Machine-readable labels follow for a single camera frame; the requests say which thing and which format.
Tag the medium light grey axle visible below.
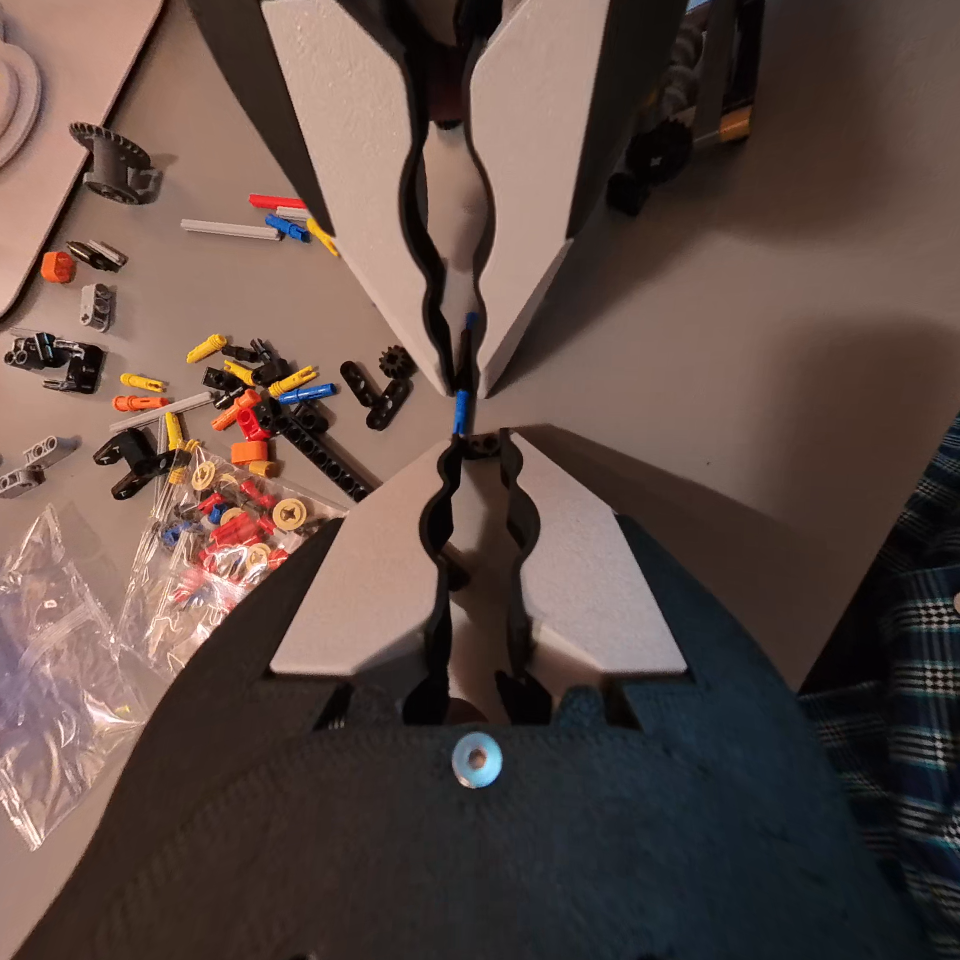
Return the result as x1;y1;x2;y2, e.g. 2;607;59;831
109;390;216;433

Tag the clear bag of small parts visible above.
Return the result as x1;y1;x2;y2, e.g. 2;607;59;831
120;448;350;676

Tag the black axle with blue pins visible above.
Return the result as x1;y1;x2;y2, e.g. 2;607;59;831
452;311;483;438

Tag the pale rounded board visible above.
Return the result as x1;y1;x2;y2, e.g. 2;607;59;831
0;0;168;318

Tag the grey differential gear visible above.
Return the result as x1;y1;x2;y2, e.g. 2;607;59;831
68;121;163;208

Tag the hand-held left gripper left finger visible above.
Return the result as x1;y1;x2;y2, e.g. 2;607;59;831
268;436;465;725

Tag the cluster of black connectors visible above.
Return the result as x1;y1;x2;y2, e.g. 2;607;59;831
206;337;331;440

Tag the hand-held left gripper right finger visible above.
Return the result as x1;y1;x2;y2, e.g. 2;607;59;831
495;429;689;725

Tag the light grey connector block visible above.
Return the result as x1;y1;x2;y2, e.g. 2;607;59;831
79;282;118;333

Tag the long light grey axle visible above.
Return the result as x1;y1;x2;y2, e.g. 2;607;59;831
180;217;285;243

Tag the partly built lego model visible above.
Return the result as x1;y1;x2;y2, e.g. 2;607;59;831
626;0;756;189

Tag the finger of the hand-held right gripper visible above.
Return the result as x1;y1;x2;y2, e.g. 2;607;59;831
261;0;462;397
463;0;612;399

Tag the empty clear plastic bag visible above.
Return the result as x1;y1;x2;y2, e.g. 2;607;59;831
0;502;174;852

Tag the black grey connector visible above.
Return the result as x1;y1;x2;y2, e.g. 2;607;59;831
65;239;129;272

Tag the long black beam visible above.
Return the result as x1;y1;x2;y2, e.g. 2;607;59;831
276;408;471;591

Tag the blue plaid shirt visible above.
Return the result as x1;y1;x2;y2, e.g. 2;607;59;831
796;411;960;960

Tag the black bracket piece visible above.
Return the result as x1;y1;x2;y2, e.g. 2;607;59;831
93;426;182;503
42;340;107;396

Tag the black perpendicular connector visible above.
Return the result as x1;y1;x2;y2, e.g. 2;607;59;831
3;331;60;369

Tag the light grey thin liftarm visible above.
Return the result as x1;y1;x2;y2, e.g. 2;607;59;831
0;462;48;501
21;435;81;467

